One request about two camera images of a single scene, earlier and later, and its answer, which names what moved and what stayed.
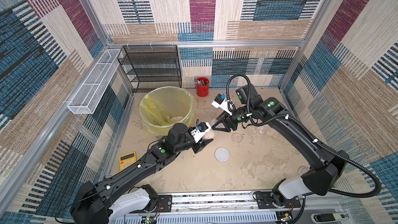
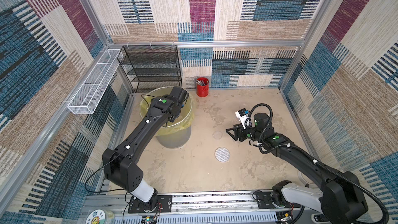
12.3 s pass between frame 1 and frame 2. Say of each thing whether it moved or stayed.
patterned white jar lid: stayed
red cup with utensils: stayed
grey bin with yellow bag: stayed
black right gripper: moved
